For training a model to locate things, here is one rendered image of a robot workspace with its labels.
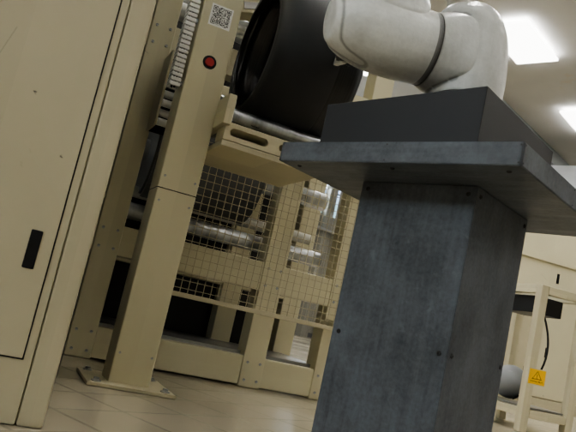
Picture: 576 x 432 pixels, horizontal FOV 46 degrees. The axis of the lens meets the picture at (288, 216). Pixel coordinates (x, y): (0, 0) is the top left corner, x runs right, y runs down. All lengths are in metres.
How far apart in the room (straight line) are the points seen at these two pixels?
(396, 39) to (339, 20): 0.12
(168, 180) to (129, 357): 0.56
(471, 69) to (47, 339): 0.99
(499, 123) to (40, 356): 0.96
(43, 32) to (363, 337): 0.86
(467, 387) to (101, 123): 0.87
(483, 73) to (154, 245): 1.17
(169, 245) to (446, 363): 1.17
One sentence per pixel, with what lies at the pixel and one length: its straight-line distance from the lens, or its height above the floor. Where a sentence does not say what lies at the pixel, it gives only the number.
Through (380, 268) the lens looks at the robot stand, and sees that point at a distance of 1.32.
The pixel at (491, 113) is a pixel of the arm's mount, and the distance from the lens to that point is 1.27.
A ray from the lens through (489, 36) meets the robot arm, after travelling 1.48.
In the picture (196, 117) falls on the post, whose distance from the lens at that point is 2.23.
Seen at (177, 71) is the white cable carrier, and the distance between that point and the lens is 2.27.
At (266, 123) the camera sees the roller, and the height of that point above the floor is 0.90.
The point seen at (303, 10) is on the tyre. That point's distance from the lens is 2.23.
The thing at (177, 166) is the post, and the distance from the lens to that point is 2.19.
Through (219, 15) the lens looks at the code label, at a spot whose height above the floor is 1.22.
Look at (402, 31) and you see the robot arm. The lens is 1.39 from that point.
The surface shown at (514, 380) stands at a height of 0.26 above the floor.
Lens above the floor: 0.30
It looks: 9 degrees up
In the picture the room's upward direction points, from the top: 13 degrees clockwise
